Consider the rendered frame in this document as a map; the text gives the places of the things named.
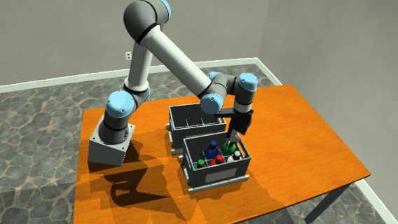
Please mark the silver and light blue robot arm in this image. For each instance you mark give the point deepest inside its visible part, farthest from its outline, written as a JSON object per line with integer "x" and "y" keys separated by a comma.
{"x": 144, "y": 21}

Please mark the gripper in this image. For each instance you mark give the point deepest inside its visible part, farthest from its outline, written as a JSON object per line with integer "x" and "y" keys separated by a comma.
{"x": 239, "y": 124}

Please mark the blue bottle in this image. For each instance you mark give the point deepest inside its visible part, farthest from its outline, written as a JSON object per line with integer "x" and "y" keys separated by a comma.
{"x": 212, "y": 151}

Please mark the white bottle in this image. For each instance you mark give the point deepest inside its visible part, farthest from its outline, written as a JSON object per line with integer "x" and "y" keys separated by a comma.
{"x": 235, "y": 156}

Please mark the green bottle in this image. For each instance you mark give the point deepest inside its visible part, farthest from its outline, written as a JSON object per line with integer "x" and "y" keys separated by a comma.
{"x": 199, "y": 164}
{"x": 228, "y": 150}

